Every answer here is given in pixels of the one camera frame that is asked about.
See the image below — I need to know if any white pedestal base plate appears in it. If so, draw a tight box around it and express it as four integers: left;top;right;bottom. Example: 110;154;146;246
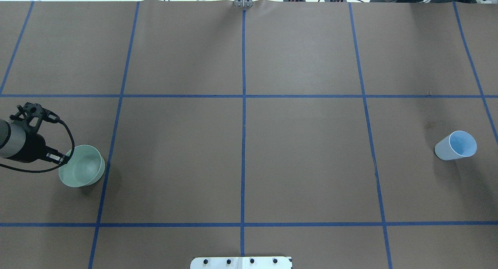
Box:
190;256;293;269

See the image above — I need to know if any light blue plastic cup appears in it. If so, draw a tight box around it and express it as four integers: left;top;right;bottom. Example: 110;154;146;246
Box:
434;131;478;161

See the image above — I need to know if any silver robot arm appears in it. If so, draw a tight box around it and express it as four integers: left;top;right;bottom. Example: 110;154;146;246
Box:
0;120;69;165

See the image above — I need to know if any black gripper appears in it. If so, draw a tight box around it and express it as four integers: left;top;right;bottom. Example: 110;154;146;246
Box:
14;134;66;163

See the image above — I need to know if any black camera cable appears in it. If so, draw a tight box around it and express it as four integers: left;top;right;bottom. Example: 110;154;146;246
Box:
0;119;75;173

